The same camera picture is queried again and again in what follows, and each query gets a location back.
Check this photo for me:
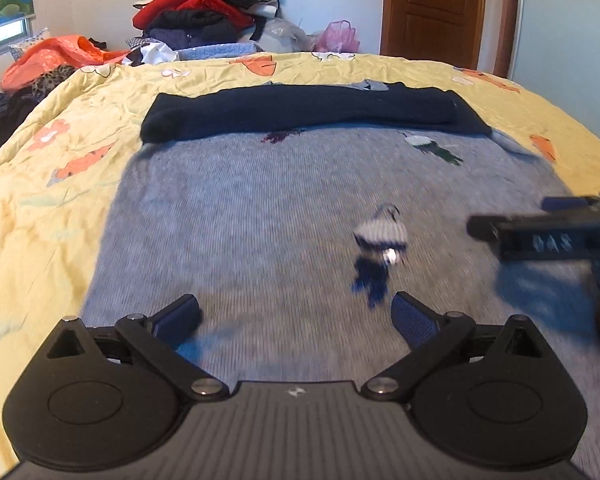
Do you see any yellow printed blanket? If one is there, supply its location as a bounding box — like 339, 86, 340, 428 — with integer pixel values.
0, 52, 600, 480

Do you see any grey sweater with navy sleeves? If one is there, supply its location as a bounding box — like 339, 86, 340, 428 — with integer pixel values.
82, 80, 600, 480

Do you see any patterned white cushion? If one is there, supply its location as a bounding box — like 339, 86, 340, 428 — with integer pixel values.
9, 27, 51, 61

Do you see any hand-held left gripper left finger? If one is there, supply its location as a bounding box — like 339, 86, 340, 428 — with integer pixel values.
44, 293, 230, 402

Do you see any leopard print cloth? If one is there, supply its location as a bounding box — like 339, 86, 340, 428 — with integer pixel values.
27, 65, 77, 102

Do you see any light blue knit cloth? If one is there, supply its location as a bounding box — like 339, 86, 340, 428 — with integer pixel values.
177, 42, 259, 63

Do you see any window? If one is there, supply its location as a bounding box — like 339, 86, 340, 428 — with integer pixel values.
0, 14, 36, 54

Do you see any pink plastic bag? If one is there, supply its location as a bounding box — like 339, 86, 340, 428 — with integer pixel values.
314, 20, 361, 55

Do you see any orange plastic bag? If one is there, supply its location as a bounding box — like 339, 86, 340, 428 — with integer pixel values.
1, 35, 131, 92

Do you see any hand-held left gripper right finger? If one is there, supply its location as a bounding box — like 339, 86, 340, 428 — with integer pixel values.
361, 291, 549, 402

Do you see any clear plastic bag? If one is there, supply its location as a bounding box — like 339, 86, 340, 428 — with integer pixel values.
257, 17, 322, 54

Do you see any brown wooden door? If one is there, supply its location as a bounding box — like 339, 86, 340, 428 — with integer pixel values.
380, 0, 524, 81

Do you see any pile of clothes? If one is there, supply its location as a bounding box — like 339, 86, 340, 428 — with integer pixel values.
127, 0, 288, 66

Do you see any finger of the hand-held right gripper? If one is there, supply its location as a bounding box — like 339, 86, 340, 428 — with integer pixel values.
541, 193, 600, 213
467, 213, 503, 243

